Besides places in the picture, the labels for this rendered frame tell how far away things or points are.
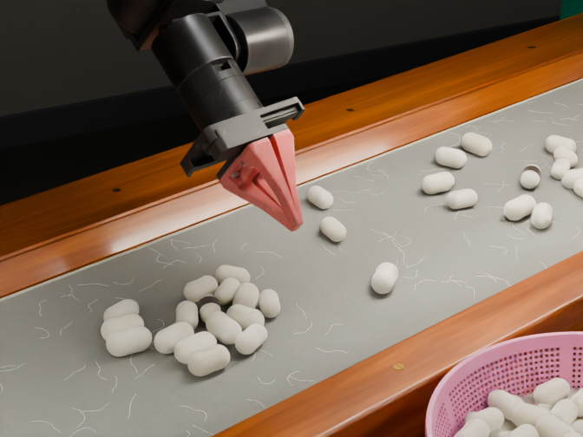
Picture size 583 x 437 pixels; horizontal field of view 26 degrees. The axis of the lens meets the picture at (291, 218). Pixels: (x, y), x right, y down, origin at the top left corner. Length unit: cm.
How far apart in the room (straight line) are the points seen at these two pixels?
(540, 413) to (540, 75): 68
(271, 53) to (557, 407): 40
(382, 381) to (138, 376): 20
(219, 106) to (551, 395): 36
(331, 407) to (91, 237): 35
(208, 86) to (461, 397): 33
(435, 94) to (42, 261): 54
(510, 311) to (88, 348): 35
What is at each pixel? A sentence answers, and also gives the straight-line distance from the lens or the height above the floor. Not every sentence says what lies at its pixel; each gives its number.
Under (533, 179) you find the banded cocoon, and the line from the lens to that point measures 133.
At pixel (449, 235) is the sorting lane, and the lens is 124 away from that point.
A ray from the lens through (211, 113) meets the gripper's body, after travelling 106.
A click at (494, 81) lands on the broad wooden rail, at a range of 154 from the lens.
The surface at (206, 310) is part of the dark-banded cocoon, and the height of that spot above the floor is 76.
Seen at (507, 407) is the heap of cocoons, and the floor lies 74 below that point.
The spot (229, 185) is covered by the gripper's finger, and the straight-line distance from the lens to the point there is 108.
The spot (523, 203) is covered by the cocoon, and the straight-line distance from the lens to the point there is 127.
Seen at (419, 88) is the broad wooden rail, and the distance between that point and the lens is 151.
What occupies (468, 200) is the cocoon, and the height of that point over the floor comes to 75.
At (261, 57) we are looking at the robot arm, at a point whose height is 93.
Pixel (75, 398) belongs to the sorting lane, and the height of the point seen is 74.
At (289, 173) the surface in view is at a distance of 105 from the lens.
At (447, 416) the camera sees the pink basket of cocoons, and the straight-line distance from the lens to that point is 98.
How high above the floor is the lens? 133
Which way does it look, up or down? 28 degrees down
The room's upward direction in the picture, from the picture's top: straight up
